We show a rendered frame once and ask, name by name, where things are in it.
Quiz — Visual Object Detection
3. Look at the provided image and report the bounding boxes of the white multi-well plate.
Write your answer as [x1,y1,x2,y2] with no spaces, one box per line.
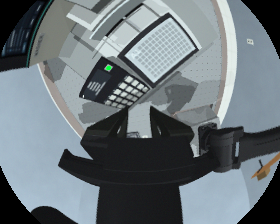
[125,18,196,83]

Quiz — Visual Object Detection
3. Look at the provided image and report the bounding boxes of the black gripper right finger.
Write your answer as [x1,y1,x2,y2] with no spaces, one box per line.
[150,106,195,142]

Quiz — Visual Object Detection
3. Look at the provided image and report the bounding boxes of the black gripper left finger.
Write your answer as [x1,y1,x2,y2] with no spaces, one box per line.
[84,106,129,138]

